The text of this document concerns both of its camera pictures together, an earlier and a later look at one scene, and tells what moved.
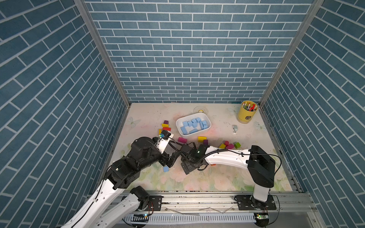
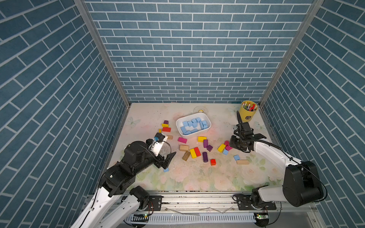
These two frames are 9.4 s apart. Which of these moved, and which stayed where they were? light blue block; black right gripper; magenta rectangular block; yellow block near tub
Moved: black right gripper
Stayed: magenta rectangular block; yellow block near tub; light blue block
